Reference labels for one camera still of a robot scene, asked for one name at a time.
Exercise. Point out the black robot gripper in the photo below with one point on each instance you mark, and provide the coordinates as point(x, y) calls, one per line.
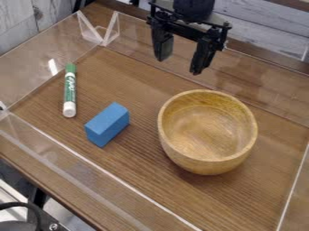
point(190, 19)

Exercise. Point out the blue foam block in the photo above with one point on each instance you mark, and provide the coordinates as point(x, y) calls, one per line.
point(107, 124)

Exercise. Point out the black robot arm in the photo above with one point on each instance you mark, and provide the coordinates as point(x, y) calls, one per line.
point(187, 18)

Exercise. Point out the brown wooden bowl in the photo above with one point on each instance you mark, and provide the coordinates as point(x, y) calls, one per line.
point(207, 131)

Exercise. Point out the green dry-erase marker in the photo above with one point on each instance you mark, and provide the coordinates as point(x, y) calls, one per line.
point(70, 91)

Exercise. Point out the clear acrylic tray wall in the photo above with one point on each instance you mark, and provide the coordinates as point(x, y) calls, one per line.
point(124, 187)

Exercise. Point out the black metal table bracket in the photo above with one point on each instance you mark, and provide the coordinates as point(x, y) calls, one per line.
point(49, 224)

